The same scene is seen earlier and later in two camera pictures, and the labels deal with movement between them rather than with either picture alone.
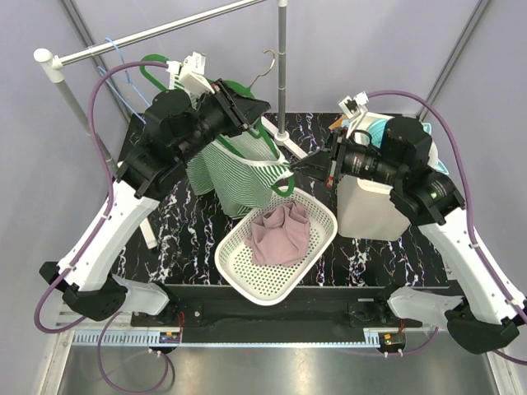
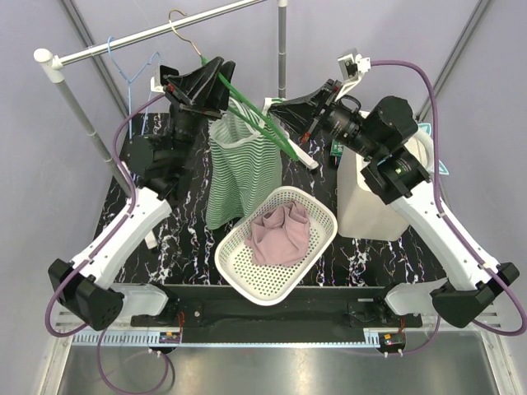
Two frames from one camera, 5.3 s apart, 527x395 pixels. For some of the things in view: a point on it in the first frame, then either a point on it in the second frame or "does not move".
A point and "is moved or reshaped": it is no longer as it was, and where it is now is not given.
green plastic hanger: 282,189 -> 271,134
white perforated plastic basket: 274,248 does not move
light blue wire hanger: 128,81 -> 129,81
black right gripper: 322,165 -> 297,113
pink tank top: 279,237 does not move
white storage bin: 366,211 does not move
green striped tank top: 242,169 is moved or reshaped
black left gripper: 238,110 -> 185,90
